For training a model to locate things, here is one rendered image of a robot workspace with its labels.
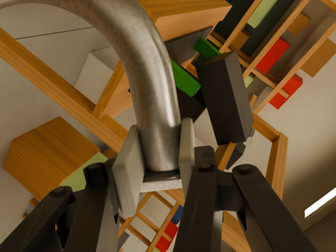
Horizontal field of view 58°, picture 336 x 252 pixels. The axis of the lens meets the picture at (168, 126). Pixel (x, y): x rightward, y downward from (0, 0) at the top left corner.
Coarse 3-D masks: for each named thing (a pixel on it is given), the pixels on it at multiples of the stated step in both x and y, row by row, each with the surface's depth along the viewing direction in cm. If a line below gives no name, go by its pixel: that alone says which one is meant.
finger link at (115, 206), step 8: (112, 160) 19; (112, 184) 16; (80, 192) 15; (112, 192) 15; (72, 200) 15; (112, 200) 15; (72, 208) 15; (112, 208) 15; (64, 216) 15; (72, 216) 15; (56, 224) 15; (64, 224) 15
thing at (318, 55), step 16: (256, 0) 484; (272, 0) 483; (304, 0) 459; (320, 0) 491; (256, 16) 501; (288, 16) 478; (304, 16) 476; (240, 32) 521; (224, 48) 531; (272, 48) 511; (320, 48) 486; (256, 64) 525; (272, 64) 518; (304, 64) 501; (320, 64) 493; (288, 80) 520; (272, 96) 534; (288, 96) 529; (256, 112) 551
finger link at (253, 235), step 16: (240, 176) 13; (256, 176) 13; (240, 192) 13; (256, 192) 12; (272, 192) 12; (256, 208) 11; (272, 208) 11; (240, 224) 14; (256, 224) 11; (272, 224) 10; (288, 224) 10; (256, 240) 11; (272, 240) 9; (288, 240) 9; (304, 240) 9
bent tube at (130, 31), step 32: (0, 0) 18; (32, 0) 18; (64, 0) 17; (96, 0) 17; (128, 0) 17; (128, 32) 17; (128, 64) 18; (160, 64) 18; (160, 96) 19; (160, 128) 19; (160, 160) 20
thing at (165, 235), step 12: (108, 156) 621; (156, 192) 676; (36, 204) 463; (168, 204) 669; (24, 216) 485; (120, 216) 580; (132, 216) 535; (144, 216) 554; (168, 216) 579; (180, 216) 607; (120, 228) 505; (132, 228) 575; (156, 228) 549; (168, 228) 568; (120, 240) 499; (144, 240) 570; (156, 240) 525; (168, 240) 546
